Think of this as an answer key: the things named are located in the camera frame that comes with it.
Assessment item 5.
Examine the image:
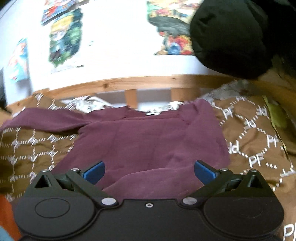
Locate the green pillow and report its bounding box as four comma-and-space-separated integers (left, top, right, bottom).
263, 95, 290, 160

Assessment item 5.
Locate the black puffer jacket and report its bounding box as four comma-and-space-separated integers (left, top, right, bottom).
190, 1, 295, 79

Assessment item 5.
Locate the wooden bed frame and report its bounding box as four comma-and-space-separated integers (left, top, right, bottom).
6, 74, 296, 117

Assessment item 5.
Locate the small anime girl poster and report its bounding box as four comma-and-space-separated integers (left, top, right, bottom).
10, 39, 29, 82

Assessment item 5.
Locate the colourful landscape poster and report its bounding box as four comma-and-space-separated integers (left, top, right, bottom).
147, 1, 203, 56

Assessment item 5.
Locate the orange cloth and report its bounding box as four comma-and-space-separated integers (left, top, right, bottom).
0, 194, 22, 241

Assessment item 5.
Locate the anime boy poster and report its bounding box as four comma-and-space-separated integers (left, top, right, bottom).
49, 8, 83, 68

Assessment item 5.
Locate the maroon long-sleeve shirt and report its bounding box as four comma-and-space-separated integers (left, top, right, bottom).
3, 99, 230, 200

